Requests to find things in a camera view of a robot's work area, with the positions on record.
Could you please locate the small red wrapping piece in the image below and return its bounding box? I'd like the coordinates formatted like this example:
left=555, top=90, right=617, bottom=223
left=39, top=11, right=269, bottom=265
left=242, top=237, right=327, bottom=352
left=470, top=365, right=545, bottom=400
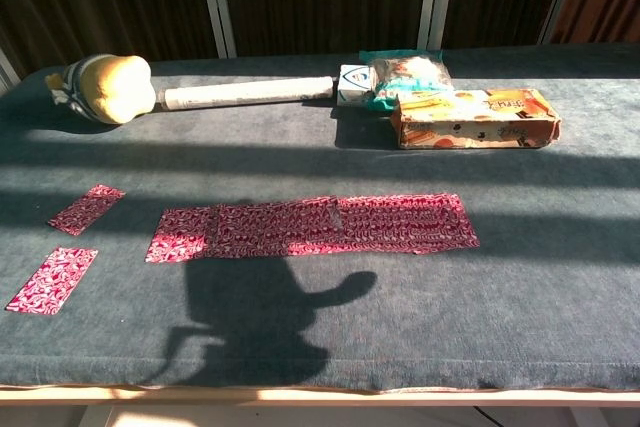
left=47, top=184, right=126, bottom=237

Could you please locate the red patterned playing card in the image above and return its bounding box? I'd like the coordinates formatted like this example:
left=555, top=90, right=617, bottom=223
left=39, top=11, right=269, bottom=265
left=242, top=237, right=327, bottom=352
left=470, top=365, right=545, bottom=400
left=4, top=246, right=100, bottom=317

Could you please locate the small white box blue logo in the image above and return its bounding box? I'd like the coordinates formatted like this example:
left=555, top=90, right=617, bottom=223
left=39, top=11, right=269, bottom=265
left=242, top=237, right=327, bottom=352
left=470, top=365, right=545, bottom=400
left=336, top=64, right=376, bottom=108

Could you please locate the white paper roll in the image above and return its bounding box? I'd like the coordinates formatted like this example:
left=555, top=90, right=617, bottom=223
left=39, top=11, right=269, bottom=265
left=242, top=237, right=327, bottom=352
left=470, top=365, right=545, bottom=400
left=157, top=75, right=335, bottom=112

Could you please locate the teal snack bag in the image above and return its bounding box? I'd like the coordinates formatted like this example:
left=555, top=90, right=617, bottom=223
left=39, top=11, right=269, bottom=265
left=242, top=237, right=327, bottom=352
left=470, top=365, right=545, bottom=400
left=358, top=49, right=454, bottom=113

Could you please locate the orange biscuit box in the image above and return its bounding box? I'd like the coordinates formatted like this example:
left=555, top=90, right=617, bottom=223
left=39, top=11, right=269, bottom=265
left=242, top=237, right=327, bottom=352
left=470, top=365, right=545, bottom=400
left=389, top=88, right=562, bottom=151

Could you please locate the grey blue table cloth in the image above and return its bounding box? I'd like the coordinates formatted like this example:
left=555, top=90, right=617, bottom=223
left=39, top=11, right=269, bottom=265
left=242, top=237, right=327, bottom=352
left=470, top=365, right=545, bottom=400
left=0, top=42, right=640, bottom=393

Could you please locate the yellow plush toy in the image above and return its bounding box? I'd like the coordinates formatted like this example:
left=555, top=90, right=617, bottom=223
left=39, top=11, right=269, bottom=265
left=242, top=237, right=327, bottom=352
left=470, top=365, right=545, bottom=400
left=44, top=53, right=157, bottom=126

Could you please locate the white window frame rail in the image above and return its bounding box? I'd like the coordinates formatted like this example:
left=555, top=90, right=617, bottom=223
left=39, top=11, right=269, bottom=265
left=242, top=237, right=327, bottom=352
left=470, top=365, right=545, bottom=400
left=0, top=46, right=21, bottom=93

